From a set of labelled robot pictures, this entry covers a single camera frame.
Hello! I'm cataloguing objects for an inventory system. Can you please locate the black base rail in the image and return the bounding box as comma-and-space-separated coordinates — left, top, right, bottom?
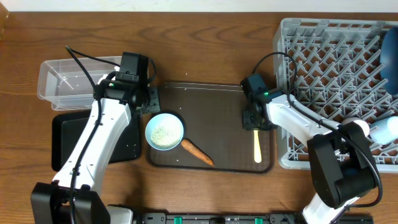
133, 211, 374, 224

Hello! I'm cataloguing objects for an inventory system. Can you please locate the dark blue plate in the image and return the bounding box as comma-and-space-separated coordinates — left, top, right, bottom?
380, 27, 397, 96

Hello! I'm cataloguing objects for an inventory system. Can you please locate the light blue rice bowl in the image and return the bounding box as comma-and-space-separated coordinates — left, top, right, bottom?
145, 113, 184, 151

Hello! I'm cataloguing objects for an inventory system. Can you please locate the orange carrot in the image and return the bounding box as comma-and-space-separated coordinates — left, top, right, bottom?
181, 139, 215, 167

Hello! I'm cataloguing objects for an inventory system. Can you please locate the brown serving tray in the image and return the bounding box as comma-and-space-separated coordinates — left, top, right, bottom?
147, 83, 274, 174

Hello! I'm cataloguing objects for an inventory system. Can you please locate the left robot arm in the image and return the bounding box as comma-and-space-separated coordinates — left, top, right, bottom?
30, 52, 160, 223

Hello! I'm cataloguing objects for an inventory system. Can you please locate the clear plastic bin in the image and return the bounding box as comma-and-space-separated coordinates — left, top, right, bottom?
37, 56, 126, 111

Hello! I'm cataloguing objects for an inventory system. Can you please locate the yellow plastic spoon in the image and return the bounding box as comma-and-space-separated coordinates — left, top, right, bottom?
253, 130, 262, 163

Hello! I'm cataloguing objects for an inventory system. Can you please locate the black bin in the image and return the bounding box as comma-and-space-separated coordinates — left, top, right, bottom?
51, 110, 141, 172

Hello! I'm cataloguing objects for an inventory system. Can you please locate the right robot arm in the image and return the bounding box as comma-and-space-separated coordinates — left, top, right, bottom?
240, 71, 383, 223

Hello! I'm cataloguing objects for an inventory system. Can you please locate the pink and white cup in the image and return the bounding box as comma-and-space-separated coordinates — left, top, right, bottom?
341, 117, 370, 136

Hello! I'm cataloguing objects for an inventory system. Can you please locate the light blue cup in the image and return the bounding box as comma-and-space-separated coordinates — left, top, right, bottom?
369, 116, 397, 145

